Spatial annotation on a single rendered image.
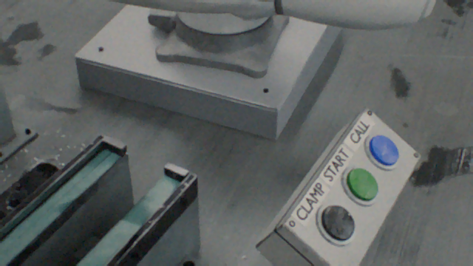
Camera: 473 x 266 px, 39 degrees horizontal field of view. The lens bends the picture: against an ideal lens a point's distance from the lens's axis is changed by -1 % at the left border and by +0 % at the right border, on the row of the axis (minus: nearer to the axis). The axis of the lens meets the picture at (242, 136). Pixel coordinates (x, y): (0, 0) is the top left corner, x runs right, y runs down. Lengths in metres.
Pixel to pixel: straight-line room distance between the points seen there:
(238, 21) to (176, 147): 0.21
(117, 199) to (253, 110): 0.26
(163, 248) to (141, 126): 0.32
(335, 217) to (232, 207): 0.39
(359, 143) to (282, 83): 0.44
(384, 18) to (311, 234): 0.48
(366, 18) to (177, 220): 0.39
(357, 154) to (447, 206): 0.38
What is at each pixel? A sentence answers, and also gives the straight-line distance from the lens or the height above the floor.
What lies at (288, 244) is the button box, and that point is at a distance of 0.53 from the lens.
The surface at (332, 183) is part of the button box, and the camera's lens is 0.56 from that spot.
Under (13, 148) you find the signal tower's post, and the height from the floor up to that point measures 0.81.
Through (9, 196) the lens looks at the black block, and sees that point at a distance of 0.89.
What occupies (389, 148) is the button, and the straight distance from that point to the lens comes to 0.61.
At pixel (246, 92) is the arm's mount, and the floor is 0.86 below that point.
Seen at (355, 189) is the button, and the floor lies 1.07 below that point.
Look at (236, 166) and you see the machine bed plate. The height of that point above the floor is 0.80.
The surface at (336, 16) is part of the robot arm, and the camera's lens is 0.95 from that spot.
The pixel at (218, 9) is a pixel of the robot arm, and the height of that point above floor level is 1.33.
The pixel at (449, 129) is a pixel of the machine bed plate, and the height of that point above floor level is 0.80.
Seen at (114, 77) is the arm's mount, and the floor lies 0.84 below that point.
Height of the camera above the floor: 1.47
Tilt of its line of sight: 41 degrees down
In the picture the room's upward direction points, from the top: 1 degrees clockwise
